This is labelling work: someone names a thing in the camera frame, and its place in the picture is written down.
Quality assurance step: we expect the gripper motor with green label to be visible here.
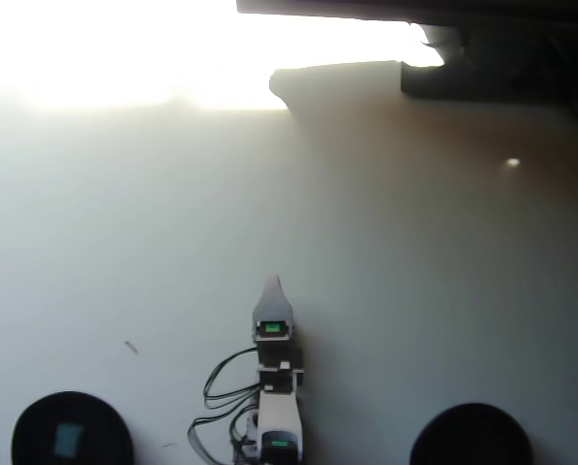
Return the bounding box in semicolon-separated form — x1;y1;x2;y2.
252;273;298;345

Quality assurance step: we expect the blue cube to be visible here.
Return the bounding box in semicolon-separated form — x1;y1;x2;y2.
54;421;84;459

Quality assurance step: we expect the black round bowl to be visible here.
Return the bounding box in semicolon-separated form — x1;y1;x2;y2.
11;390;136;465
409;401;534;465

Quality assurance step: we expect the black looped servo cable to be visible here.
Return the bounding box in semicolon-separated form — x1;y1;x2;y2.
202;347;263;411

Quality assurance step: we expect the black base cable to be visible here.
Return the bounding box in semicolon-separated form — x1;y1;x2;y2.
187;404;263;465

